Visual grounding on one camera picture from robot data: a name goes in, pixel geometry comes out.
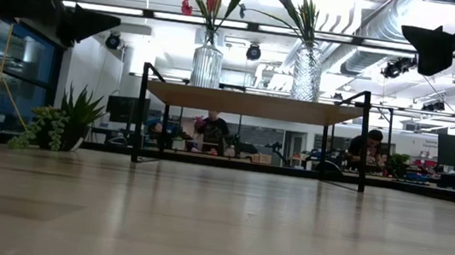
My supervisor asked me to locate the diamond-cut clear glass vase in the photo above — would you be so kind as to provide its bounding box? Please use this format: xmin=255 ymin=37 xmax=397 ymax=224
xmin=289 ymin=39 xmax=327 ymax=104

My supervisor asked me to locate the blue artificial flower bunch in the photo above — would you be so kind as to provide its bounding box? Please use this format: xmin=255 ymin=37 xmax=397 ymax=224
xmin=235 ymin=0 xmax=327 ymax=49

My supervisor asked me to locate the ribbed clear glass vase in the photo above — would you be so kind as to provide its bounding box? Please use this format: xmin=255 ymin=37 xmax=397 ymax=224
xmin=189 ymin=27 xmax=227 ymax=91

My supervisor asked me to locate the wooden shelf with black legs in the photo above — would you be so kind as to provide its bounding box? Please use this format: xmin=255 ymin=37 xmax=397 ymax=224
xmin=130 ymin=61 xmax=378 ymax=194

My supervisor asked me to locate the long ceiling light bar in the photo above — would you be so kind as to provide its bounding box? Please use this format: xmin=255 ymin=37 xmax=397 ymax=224
xmin=59 ymin=0 xmax=419 ymax=55

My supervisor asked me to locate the black ceiling fixture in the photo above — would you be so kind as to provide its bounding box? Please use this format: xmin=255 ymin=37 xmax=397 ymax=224
xmin=379 ymin=52 xmax=420 ymax=83

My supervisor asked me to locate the round black ceiling spotlight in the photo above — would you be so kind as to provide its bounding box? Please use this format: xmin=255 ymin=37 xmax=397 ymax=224
xmin=245 ymin=42 xmax=264 ymax=62
xmin=104 ymin=31 xmax=122 ymax=52

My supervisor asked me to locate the large dark window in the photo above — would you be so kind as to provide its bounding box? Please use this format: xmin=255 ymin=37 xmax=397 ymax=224
xmin=0 ymin=15 xmax=68 ymax=139

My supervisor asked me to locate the potted green succulent plant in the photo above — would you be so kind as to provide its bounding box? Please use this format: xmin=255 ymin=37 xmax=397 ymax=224
xmin=5 ymin=76 xmax=109 ymax=160

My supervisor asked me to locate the person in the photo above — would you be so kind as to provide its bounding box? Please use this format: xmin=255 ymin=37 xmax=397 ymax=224
xmin=345 ymin=126 xmax=385 ymax=174
xmin=192 ymin=108 xmax=234 ymax=158

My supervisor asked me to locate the silver ceiling duct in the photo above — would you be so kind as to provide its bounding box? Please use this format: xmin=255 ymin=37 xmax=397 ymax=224
xmin=324 ymin=0 xmax=430 ymax=84

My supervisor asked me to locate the yellow cable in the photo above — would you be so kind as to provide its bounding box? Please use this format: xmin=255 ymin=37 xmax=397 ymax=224
xmin=0 ymin=22 xmax=13 ymax=129
xmin=0 ymin=14 xmax=41 ymax=131

